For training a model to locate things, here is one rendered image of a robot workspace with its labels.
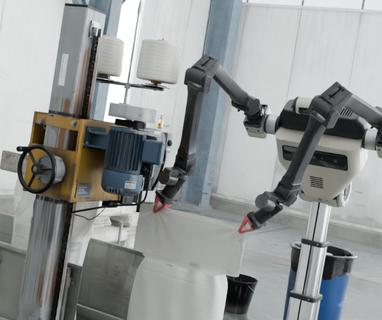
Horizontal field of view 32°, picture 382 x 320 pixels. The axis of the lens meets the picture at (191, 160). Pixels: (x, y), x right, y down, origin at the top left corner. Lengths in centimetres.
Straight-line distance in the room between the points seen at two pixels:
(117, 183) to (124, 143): 15
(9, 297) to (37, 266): 47
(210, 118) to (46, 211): 899
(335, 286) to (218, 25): 750
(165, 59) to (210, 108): 890
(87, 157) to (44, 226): 31
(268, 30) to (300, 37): 60
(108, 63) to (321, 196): 112
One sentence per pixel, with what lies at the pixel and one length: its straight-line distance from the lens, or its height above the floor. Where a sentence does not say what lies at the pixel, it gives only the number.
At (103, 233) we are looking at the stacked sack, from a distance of 570.
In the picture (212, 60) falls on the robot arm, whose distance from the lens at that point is 263.
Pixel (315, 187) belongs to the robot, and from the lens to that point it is 306.
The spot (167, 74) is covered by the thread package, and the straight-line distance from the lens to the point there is 259.
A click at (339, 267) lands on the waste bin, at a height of 57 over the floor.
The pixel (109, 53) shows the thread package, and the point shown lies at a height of 162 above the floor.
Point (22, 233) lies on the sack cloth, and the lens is 317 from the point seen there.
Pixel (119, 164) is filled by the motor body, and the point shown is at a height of 120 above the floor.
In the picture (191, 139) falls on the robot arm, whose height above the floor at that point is 132.
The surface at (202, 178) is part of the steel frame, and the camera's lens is 1148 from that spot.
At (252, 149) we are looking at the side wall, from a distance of 1137.
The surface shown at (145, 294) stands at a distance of 280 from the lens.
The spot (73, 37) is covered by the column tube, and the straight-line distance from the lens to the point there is 258.
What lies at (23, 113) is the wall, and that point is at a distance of 817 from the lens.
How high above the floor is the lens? 138
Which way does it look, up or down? 3 degrees down
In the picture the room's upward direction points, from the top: 9 degrees clockwise
